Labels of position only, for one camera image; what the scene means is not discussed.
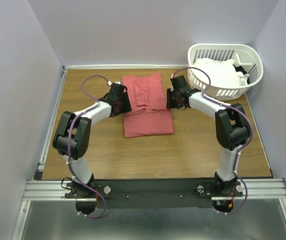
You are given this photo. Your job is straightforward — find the red t shirt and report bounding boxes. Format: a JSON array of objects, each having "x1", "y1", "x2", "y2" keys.
[{"x1": 122, "y1": 73, "x2": 174, "y2": 138}]

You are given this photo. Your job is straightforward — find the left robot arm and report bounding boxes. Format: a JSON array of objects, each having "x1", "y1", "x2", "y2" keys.
[{"x1": 53, "y1": 82, "x2": 132, "y2": 198}]

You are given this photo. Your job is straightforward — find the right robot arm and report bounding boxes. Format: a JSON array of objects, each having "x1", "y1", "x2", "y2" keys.
[{"x1": 166, "y1": 75, "x2": 253, "y2": 196}]

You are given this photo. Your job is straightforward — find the white t shirt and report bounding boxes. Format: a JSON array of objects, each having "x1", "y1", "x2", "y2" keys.
[{"x1": 192, "y1": 58, "x2": 247, "y2": 89}]

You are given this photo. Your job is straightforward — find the white laundry basket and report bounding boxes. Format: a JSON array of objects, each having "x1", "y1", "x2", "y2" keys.
[{"x1": 187, "y1": 43, "x2": 263, "y2": 101}]

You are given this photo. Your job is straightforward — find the black garment in basket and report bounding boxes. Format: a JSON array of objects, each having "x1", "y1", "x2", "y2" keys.
[{"x1": 234, "y1": 66, "x2": 249, "y2": 84}]

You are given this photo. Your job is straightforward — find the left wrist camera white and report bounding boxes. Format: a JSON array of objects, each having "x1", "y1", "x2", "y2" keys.
[{"x1": 107, "y1": 81, "x2": 121, "y2": 87}]

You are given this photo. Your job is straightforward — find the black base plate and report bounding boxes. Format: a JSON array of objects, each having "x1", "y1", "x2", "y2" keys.
[{"x1": 65, "y1": 178, "x2": 244, "y2": 214}]

